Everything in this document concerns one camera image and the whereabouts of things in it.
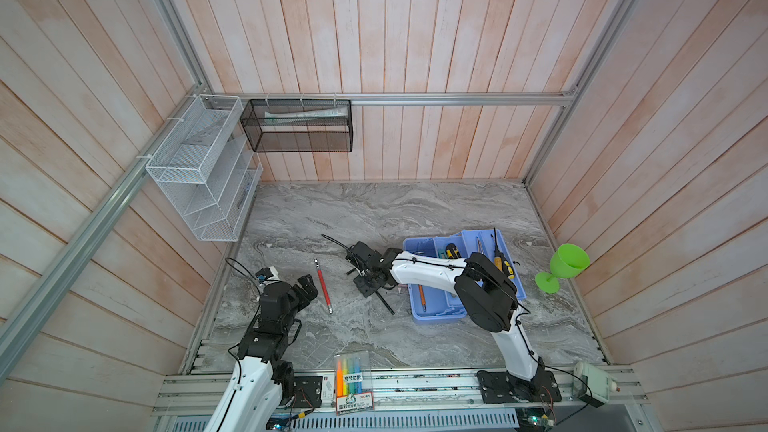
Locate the orange handled screwdriver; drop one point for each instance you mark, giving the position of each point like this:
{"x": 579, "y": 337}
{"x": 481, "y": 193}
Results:
{"x": 422, "y": 298}

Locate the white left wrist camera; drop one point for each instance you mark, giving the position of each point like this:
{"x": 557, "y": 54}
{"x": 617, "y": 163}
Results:
{"x": 267, "y": 275}

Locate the silver metal tool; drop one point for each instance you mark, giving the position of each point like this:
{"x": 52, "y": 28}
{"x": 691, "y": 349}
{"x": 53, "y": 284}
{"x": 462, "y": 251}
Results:
{"x": 480, "y": 247}

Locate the blue toolbox base tray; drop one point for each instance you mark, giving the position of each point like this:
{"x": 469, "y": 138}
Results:
{"x": 471, "y": 287}

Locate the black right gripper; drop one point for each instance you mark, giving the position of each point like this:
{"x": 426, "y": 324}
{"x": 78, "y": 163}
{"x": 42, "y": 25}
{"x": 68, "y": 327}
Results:
{"x": 363, "y": 289}

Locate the green plastic goblet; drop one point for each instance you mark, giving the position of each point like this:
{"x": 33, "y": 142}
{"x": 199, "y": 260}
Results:
{"x": 568, "y": 261}

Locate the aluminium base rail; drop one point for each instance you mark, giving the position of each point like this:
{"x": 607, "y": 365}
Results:
{"x": 432, "y": 399}

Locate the red handled hex key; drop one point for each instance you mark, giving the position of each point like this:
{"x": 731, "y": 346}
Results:
{"x": 324, "y": 288}

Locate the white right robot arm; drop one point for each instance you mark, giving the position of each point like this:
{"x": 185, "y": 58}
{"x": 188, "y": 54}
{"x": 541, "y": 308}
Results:
{"x": 525, "y": 378}

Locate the right aluminium frame post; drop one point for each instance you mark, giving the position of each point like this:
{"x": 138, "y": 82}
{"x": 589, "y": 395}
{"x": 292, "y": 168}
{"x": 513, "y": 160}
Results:
{"x": 619, "y": 15}

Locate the white toolbox lid pink handle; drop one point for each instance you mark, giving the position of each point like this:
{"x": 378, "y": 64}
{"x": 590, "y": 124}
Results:
{"x": 593, "y": 385}

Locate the black wire mesh basket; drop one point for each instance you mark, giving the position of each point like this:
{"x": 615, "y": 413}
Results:
{"x": 298, "y": 125}

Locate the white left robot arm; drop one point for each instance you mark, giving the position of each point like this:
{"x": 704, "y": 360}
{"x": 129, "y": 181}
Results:
{"x": 262, "y": 381}

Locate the horizontal aluminium wall rail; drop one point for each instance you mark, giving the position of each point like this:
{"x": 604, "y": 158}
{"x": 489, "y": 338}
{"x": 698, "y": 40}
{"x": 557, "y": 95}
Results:
{"x": 417, "y": 99}

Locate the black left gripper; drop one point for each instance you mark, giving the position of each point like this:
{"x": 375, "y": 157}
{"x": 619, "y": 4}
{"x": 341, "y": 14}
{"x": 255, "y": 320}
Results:
{"x": 308, "y": 287}

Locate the highlighter marker pack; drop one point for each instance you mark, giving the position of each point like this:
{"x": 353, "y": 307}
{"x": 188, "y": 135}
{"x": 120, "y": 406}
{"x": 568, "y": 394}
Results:
{"x": 353, "y": 383}

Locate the left aluminium frame rail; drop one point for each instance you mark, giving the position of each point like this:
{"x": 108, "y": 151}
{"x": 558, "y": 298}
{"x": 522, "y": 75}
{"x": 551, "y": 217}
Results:
{"x": 29, "y": 317}

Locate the yellow black utility knife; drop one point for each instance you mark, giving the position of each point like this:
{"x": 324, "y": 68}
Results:
{"x": 452, "y": 252}

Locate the white wire mesh shelf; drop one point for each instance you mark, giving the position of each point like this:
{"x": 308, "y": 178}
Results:
{"x": 206, "y": 171}

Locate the yellow black handled screwdriver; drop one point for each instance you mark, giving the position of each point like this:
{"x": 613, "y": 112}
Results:
{"x": 500, "y": 260}

